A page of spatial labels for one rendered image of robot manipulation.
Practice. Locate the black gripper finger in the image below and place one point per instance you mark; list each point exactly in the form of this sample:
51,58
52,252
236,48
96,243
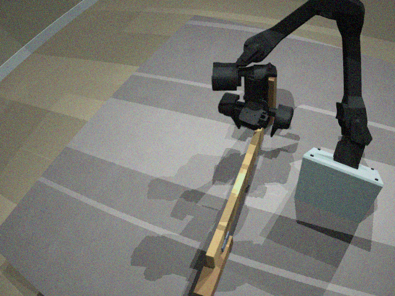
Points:
274,129
235,118

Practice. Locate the long tan wooden rail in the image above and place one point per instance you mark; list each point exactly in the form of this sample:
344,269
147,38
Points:
232,206

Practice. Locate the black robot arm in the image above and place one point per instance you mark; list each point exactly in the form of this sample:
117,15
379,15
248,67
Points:
351,112

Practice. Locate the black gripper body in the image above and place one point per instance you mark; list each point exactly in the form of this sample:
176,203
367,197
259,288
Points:
229,103

